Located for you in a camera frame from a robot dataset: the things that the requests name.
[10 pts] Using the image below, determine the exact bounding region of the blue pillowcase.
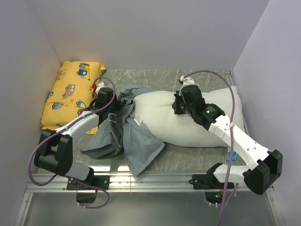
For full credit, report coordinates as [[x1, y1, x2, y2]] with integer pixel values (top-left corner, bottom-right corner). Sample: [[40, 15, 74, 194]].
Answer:
[[81, 85, 165, 176]]

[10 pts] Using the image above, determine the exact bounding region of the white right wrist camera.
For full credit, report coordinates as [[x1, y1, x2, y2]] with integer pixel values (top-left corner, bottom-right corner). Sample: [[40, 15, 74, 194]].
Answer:
[[179, 76, 195, 87]]

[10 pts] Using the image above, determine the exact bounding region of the aluminium side rail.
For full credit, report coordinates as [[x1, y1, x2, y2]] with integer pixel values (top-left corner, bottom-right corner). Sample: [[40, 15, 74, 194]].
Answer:
[[224, 71, 235, 86]]

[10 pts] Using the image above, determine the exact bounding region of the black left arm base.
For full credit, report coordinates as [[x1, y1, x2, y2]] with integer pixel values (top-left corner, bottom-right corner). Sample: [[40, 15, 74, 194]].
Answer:
[[66, 175, 110, 209]]

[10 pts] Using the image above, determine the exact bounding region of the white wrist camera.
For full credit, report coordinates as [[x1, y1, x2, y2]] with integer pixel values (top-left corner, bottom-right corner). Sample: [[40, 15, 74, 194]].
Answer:
[[179, 76, 195, 87], [92, 81, 104, 94]]

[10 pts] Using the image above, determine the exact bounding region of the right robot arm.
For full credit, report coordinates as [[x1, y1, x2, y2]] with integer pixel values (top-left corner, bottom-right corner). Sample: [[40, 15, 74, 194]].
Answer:
[[172, 83, 283, 195]]

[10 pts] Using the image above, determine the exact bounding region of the yellow cartoon-car pillow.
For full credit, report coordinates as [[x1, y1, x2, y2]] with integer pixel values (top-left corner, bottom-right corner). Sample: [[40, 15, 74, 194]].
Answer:
[[41, 61, 106, 130]]

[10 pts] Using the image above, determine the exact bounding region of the white pillow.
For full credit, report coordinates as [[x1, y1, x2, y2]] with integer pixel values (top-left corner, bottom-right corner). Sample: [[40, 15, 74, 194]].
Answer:
[[134, 86, 245, 148]]

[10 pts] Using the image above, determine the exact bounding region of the aluminium mounting rail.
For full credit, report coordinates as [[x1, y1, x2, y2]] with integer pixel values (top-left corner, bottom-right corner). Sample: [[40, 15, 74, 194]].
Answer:
[[25, 171, 276, 194]]

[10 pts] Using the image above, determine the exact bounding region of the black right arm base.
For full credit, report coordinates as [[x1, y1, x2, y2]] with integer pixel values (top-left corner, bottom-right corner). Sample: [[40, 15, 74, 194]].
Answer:
[[189, 174, 224, 206]]

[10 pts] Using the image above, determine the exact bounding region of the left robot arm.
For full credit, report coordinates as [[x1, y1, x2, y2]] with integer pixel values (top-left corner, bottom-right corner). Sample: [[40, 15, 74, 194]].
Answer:
[[30, 87, 118, 189]]

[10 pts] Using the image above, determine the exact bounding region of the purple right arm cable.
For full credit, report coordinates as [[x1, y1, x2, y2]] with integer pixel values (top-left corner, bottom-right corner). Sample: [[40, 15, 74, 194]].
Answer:
[[184, 69, 236, 226]]

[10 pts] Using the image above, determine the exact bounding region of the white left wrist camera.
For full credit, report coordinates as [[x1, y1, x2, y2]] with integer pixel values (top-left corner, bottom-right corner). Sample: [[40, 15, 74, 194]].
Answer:
[[92, 81, 104, 94]]

